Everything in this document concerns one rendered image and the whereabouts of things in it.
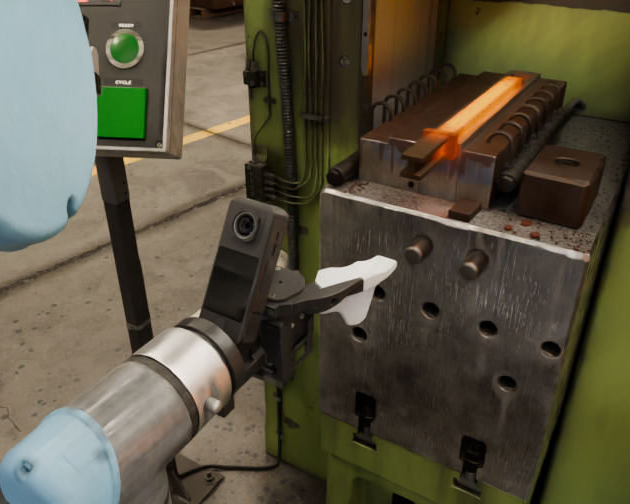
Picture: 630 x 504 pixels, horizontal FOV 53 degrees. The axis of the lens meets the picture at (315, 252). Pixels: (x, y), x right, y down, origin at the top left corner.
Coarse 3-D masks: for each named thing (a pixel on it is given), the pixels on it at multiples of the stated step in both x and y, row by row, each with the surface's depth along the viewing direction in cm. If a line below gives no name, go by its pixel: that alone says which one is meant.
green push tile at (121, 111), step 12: (108, 96) 92; (120, 96) 92; (132, 96) 92; (144, 96) 92; (108, 108) 92; (120, 108) 92; (132, 108) 92; (144, 108) 92; (108, 120) 92; (120, 120) 92; (132, 120) 92; (144, 120) 92; (108, 132) 92; (120, 132) 92; (132, 132) 92; (144, 132) 92
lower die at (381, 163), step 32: (448, 96) 106; (512, 96) 102; (544, 96) 105; (384, 128) 95; (416, 128) 92; (480, 128) 90; (512, 128) 92; (384, 160) 91; (448, 160) 86; (480, 160) 84; (448, 192) 88; (480, 192) 86
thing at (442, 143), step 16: (512, 80) 108; (480, 96) 100; (496, 96) 100; (464, 112) 93; (480, 112) 93; (448, 128) 87; (464, 128) 88; (416, 144) 80; (432, 144) 80; (448, 144) 83; (416, 160) 77; (432, 160) 82; (400, 176) 79; (416, 176) 78
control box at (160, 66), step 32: (96, 0) 93; (128, 0) 93; (160, 0) 92; (96, 32) 93; (128, 32) 93; (160, 32) 92; (128, 64) 93; (160, 64) 92; (160, 96) 92; (160, 128) 92
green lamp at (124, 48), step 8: (112, 40) 93; (120, 40) 92; (128, 40) 92; (136, 40) 92; (112, 48) 93; (120, 48) 92; (128, 48) 92; (136, 48) 92; (112, 56) 93; (120, 56) 93; (128, 56) 92; (136, 56) 92
